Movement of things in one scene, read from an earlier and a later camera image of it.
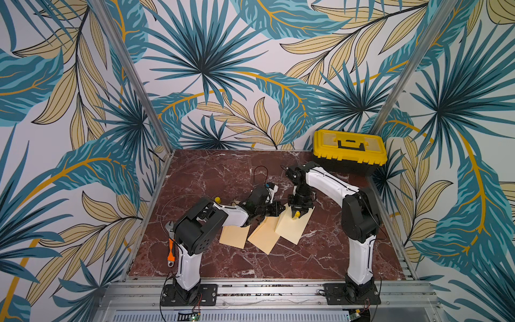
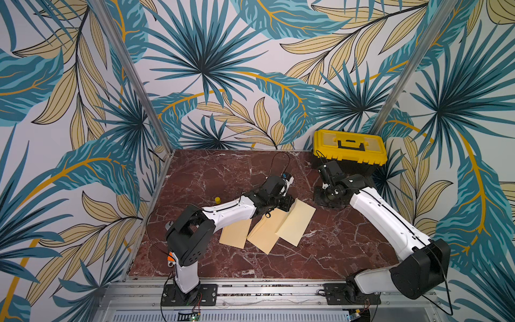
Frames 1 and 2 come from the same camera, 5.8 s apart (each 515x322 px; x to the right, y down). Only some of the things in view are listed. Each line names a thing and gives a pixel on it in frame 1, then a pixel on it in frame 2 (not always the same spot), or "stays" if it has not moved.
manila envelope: (292, 229) stays
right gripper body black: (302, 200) -> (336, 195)
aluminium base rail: (139, 300) stays
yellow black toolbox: (349, 152) stays
